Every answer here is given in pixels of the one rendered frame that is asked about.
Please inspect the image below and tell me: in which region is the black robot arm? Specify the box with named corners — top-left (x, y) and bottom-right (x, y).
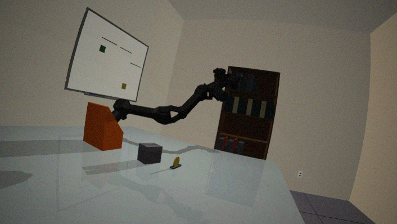
top-left (112, 68), bottom-right (228, 125)

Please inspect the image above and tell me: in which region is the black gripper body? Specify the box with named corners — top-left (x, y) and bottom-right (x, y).
top-left (215, 78), bottom-right (238, 90)

